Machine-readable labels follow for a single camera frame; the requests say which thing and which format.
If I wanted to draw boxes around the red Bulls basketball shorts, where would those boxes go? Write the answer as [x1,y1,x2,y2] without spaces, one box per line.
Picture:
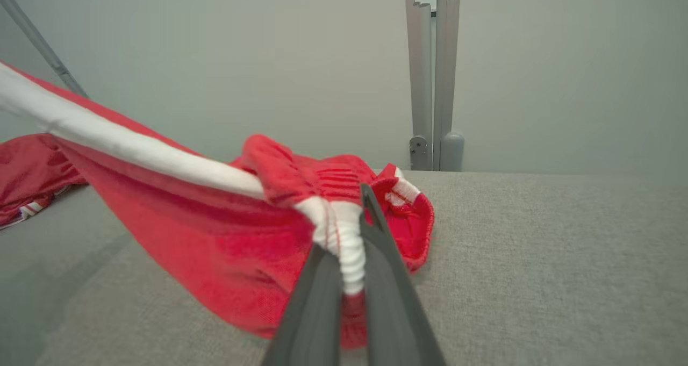
[0,60,435,350]

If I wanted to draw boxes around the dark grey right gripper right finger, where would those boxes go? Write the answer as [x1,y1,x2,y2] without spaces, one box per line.
[359,183,447,366]

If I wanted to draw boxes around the grey rounded post cap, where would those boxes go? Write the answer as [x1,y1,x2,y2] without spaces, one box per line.
[441,132,464,173]

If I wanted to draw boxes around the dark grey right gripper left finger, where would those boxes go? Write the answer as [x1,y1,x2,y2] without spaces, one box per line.
[261,243,345,366]

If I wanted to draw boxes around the grey metal partition post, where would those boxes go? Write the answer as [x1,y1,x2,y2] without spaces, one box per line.
[404,0,462,172]
[0,0,90,98]

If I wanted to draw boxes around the dark grey post bracket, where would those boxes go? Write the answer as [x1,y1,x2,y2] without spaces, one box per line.
[409,135,431,171]

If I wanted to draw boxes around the red basketball jersey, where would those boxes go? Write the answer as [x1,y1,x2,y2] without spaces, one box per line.
[0,134,90,230]

